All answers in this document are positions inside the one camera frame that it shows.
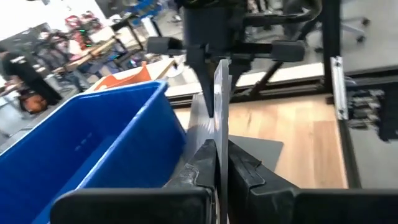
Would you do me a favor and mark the orange plastic basket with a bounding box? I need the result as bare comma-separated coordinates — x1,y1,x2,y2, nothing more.
92,61,152,92

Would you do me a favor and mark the large blue plastic bin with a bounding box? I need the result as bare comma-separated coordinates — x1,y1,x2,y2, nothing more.
0,80,188,224

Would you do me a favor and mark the light wooden side table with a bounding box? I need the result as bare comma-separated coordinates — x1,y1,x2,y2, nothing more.
83,57,326,98

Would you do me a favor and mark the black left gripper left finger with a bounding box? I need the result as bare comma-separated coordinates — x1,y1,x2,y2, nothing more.
164,139,218,224

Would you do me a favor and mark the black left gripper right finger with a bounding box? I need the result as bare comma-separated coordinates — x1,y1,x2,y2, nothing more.
228,140,299,224

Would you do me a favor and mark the orange brown bag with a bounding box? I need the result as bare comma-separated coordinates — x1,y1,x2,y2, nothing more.
17,89,48,115

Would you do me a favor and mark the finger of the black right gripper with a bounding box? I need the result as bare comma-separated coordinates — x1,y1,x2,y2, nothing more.
229,58,249,90
186,43,216,118

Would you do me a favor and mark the office chair base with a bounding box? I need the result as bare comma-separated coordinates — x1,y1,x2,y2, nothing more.
340,16,371,44

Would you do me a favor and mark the long grey slotted divider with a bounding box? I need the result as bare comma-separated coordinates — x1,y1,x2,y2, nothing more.
182,58,233,224

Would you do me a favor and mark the background wooden workbench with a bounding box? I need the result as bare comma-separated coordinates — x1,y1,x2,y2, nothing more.
51,37,147,74

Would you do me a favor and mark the person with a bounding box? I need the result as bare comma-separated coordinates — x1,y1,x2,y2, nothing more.
0,46,63,106
35,29,93,93

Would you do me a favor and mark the silver frame bracket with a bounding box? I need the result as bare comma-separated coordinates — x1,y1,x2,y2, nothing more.
329,55,349,121

